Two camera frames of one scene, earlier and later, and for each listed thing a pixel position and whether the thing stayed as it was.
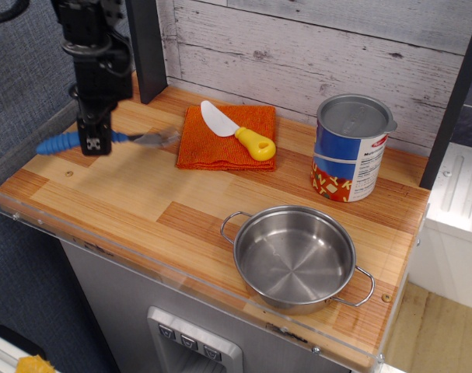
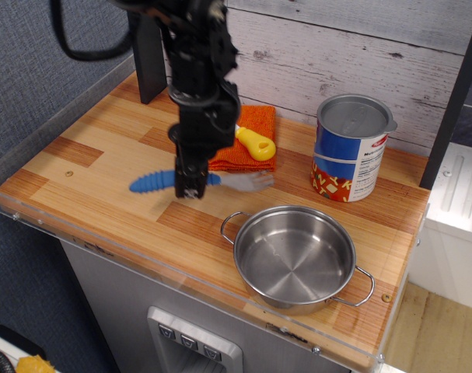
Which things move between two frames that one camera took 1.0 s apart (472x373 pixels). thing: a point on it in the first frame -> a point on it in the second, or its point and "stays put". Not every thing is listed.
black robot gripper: (103, 76) -> (209, 120)
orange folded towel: (201, 146) stays put
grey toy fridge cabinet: (150, 325) stays put
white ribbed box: (448, 257) stays put
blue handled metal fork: (72, 143) -> (245, 182)
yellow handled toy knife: (260, 148) stays put
